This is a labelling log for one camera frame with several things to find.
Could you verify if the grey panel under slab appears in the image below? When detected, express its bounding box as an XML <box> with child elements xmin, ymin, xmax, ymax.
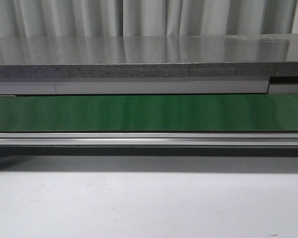
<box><xmin>0</xmin><ymin>77</ymin><xmax>298</xmax><ymax>95</ymax></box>

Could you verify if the grey granite slab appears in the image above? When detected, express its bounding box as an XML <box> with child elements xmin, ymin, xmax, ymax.
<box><xmin>0</xmin><ymin>34</ymin><xmax>298</xmax><ymax>79</ymax></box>

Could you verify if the aluminium conveyor frame rail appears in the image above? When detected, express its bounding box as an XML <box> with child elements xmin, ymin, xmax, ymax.
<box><xmin>0</xmin><ymin>132</ymin><xmax>298</xmax><ymax>147</ymax></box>

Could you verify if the grey curtain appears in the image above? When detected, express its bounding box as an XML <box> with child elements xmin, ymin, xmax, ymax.
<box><xmin>0</xmin><ymin>0</ymin><xmax>297</xmax><ymax>37</ymax></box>

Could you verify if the green conveyor belt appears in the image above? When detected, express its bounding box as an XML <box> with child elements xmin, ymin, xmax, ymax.
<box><xmin>0</xmin><ymin>94</ymin><xmax>298</xmax><ymax>131</ymax></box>

